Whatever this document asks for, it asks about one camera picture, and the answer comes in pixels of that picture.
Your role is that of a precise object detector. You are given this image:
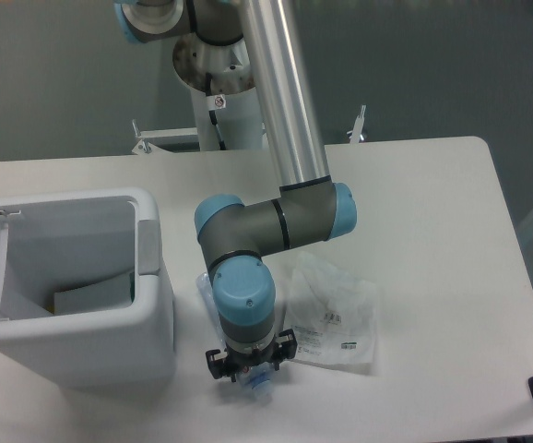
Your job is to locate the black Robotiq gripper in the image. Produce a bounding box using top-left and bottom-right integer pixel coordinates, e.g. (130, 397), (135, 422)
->
(206, 329), (297, 381)

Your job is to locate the clear plastic water bottle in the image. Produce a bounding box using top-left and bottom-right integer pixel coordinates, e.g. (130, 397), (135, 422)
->
(195, 272), (274, 401)

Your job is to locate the white plastic wrapper bag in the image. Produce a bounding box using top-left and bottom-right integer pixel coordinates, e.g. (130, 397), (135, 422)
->
(276, 252), (382, 375)

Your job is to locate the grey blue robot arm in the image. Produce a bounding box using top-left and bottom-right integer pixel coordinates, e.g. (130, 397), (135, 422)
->
(114, 1), (357, 380)

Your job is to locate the white plastic trash can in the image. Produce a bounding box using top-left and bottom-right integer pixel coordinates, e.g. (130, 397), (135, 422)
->
(0, 187), (176, 388)

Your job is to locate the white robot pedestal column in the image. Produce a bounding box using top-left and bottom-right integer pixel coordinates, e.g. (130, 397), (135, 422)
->
(172, 33), (266, 151)

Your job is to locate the white pedestal base bracket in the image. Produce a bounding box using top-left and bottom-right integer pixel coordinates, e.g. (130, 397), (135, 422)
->
(131, 119), (200, 155)

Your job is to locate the white bracket with bolt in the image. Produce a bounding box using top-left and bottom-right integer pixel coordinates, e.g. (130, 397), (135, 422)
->
(347, 104), (367, 144)

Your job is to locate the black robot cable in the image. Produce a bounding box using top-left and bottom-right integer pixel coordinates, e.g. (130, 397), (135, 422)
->
(203, 71), (228, 151)

